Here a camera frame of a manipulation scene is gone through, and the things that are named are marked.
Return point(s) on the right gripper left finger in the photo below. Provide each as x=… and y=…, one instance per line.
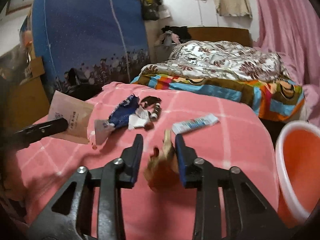
x=68, y=215

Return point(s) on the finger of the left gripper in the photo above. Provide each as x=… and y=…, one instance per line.
x=28, y=135

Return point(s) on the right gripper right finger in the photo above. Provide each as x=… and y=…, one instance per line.
x=248, y=214

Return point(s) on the pink paper bag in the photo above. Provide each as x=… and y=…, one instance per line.
x=76, y=112

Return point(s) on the blue snack wrapper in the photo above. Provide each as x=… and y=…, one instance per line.
x=118, y=118

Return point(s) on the white medicine sachet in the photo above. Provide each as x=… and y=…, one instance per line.
x=193, y=124

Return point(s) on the white paper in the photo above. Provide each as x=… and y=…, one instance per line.
x=140, y=119

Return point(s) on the dark thread spool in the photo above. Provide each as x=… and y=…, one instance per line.
x=154, y=116

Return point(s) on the brown dried peel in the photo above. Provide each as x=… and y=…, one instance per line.
x=149, y=101

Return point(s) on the orange trash bin white rim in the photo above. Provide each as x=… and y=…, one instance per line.
x=297, y=161

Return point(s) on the black bag on bed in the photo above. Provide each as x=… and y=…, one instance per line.
x=79, y=86

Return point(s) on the pink plaid blanket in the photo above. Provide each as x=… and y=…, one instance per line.
x=238, y=139

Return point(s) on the colourful cartoon bed sheet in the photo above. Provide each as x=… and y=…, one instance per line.
x=281, y=100

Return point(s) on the blue fabric wardrobe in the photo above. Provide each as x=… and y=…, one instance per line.
x=103, y=40

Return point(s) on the floral white duvet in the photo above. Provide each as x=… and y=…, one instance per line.
x=222, y=60

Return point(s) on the white nightstand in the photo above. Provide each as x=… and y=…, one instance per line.
x=162, y=52

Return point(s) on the wooden headboard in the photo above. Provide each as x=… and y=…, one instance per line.
x=214, y=34

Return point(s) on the clothes pile on nightstand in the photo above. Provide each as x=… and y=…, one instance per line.
x=173, y=35

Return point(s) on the pink curtain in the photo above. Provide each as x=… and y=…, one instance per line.
x=292, y=27

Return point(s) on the beige hanging towel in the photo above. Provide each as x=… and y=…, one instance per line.
x=233, y=8

